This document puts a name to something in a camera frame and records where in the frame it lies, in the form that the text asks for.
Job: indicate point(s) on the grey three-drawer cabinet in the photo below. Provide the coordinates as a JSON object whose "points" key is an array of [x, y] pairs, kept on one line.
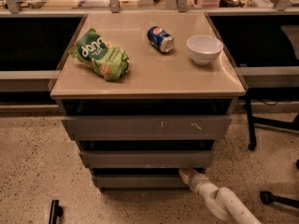
{"points": [[157, 84]]}

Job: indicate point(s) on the grey middle drawer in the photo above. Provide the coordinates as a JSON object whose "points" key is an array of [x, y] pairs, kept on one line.
{"points": [[147, 159]]}

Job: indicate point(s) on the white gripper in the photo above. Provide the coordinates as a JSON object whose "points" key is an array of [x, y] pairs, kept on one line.
{"points": [[197, 182]]}

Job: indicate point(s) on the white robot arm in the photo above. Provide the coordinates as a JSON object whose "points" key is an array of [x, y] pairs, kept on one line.
{"points": [[230, 191]]}

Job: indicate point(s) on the grey drawer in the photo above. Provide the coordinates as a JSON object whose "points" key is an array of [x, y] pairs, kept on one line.
{"points": [[96, 128], [147, 159], [139, 181]]}

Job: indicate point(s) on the grey bottom drawer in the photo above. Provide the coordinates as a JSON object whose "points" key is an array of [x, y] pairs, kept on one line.
{"points": [[139, 181]]}

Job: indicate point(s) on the grey top drawer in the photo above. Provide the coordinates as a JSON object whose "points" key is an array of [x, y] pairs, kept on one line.
{"points": [[96, 128]]}

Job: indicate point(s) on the black object on floor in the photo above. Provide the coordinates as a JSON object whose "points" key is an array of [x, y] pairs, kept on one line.
{"points": [[56, 211]]}

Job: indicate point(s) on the white bowl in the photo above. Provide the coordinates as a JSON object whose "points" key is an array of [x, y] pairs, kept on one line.
{"points": [[204, 49]]}

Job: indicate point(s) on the blue soda can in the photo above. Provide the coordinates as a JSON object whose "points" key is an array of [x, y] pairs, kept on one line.
{"points": [[160, 39]]}

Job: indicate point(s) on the black chair base leg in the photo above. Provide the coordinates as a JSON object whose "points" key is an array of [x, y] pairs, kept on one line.
{"points": [[268, 197]]}

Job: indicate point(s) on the black table leg with caster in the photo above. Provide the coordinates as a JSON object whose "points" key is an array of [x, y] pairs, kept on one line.
{"points": [[252, 136]]}

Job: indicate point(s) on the green chip bag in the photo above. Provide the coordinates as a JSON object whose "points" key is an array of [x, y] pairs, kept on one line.
{"points": [[109, 62]]}

